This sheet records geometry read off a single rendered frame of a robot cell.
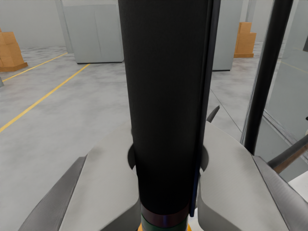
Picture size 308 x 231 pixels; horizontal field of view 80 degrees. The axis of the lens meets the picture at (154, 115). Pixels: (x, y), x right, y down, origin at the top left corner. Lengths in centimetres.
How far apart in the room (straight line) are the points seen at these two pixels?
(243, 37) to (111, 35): 494
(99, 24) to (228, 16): 422
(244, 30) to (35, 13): 1138
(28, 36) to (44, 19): 160
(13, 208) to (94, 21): 628
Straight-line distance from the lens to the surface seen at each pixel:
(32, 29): 1445
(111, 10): 736
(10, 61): 841
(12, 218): 236
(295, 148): 32
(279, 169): 29
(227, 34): 601
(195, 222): 21
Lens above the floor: 162
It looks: 29 degrees down
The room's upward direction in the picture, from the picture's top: 2 degrees counter-clockwise
